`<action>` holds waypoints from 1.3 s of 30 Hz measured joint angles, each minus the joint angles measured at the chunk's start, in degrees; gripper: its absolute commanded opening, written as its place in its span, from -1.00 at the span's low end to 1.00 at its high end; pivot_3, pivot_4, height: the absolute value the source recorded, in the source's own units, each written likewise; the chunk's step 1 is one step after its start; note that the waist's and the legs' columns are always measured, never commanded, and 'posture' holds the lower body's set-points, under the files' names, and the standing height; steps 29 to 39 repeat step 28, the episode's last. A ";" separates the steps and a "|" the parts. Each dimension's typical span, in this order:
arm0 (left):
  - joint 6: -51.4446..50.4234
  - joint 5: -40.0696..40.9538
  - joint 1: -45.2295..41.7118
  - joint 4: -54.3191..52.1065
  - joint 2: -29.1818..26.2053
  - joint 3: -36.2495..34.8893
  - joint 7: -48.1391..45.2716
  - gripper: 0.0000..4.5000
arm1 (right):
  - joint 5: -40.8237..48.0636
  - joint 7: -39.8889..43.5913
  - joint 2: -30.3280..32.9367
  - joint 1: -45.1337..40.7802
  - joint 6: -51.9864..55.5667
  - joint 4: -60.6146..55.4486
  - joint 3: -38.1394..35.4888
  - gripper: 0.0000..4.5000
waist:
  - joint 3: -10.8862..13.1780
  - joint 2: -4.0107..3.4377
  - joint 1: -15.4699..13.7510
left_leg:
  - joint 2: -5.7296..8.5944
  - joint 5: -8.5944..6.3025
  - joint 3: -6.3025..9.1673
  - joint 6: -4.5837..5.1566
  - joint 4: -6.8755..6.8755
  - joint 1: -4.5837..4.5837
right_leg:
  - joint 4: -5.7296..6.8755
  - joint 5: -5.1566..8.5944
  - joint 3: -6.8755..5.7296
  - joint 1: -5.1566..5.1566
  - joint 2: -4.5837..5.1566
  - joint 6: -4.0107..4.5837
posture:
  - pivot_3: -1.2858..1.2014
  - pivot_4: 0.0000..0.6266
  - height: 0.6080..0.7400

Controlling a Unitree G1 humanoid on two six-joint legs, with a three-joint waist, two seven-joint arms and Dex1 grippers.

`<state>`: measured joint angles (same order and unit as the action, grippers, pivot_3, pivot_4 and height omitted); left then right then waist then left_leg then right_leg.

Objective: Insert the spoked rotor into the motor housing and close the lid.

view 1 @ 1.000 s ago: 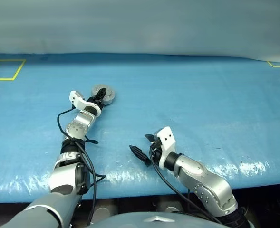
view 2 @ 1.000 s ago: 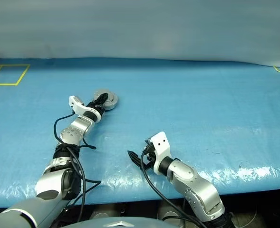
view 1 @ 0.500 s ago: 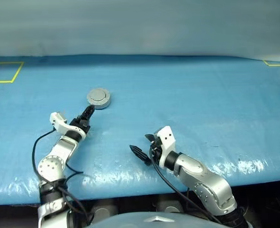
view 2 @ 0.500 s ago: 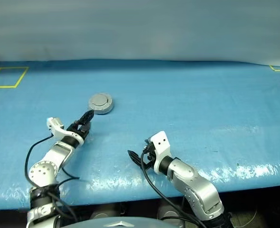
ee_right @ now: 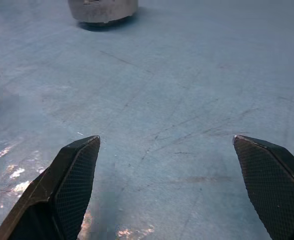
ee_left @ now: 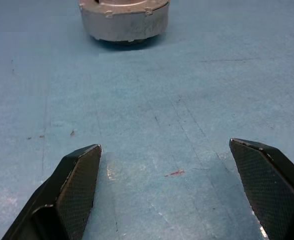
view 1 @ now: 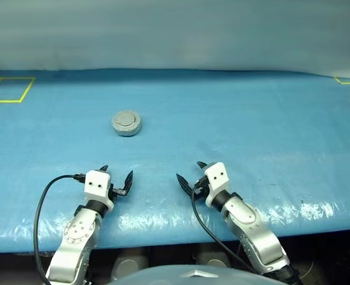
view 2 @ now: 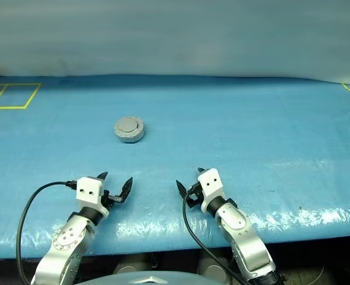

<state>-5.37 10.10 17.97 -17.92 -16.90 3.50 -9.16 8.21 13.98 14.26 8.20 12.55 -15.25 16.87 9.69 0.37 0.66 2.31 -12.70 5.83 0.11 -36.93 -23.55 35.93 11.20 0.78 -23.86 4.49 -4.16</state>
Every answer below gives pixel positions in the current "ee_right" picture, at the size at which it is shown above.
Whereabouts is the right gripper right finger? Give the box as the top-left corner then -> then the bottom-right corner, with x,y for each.
232,134 -> 294,240

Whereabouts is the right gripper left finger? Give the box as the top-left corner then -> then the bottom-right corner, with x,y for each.
0,135 -> 101,240

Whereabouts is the silver motor stator housing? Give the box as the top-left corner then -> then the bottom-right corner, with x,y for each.
67,0 -> 139,27

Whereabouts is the blue plastic table cover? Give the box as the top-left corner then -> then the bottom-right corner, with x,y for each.
0,0 -> 294,240

